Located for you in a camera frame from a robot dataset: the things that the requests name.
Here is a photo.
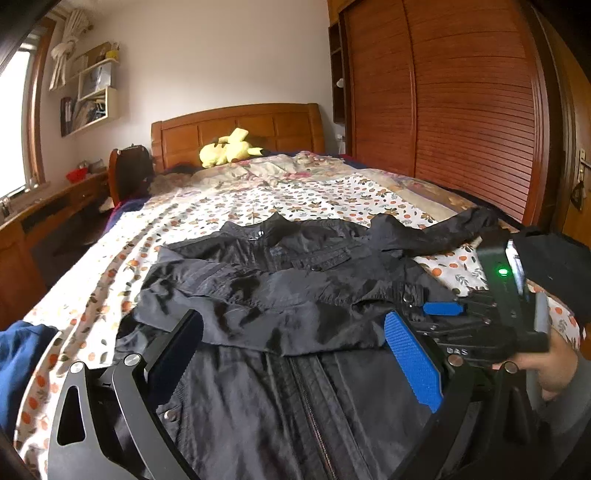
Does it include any black garment at bedside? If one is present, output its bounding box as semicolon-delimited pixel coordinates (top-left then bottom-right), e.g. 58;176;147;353
512;229;591;327

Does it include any dark backpack on chair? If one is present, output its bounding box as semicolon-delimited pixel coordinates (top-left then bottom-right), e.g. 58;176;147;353
108;145;154;206

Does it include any wooden louvered wardrobe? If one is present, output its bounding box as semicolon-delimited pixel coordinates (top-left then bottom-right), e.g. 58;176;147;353
328;1;563;228

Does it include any person's right hand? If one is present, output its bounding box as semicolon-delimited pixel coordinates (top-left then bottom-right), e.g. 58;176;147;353
508;327;579;401

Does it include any tied white curtain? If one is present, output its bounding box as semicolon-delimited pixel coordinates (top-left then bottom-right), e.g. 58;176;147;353
49;8;91;91

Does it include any wooden headboard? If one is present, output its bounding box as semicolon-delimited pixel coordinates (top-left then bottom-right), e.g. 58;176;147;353
150;102;327;174

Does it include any red bowl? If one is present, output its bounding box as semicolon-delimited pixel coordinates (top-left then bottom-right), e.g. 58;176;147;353
66;167;88;184

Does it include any black jacket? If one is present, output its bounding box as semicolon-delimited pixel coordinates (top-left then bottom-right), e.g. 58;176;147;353
114;208;497;479

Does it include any white wall shelf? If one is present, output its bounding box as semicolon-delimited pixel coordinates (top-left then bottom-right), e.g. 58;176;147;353
60;42;120;137

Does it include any floral quilt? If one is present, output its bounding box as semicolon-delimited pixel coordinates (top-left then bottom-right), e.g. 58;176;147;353
148;151;475;220

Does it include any window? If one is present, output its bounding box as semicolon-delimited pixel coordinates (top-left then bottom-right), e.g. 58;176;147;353
0;17;56;198

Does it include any wooden desk cabinet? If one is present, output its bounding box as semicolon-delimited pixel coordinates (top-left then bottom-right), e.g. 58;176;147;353
1;173;110;329

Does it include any yellow plush toy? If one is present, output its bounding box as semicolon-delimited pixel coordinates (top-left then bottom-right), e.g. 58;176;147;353
198;127;270;169

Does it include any orange print bed sheet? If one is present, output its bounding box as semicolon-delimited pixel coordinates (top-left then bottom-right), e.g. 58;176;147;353
11;168;583;480

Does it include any folded blue garment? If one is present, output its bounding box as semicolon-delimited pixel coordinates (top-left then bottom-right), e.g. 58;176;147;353
0;320;57;438

